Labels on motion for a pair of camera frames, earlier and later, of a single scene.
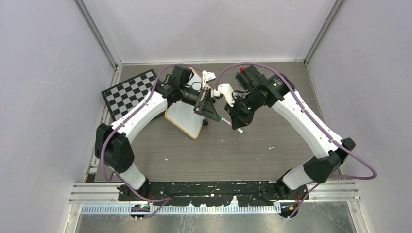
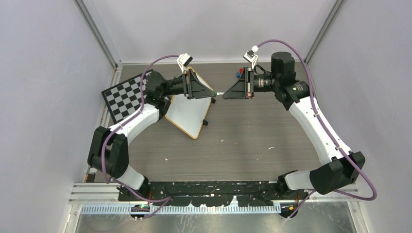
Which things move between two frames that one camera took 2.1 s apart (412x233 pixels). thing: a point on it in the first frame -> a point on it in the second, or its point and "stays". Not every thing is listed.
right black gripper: (238, 120) -> (239, 91)
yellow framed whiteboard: (182, 114) stays
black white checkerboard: (121, 97) stays
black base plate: (213, 193) stays
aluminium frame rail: (104, 198) stays
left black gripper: (206, 108) -> (193, 88)
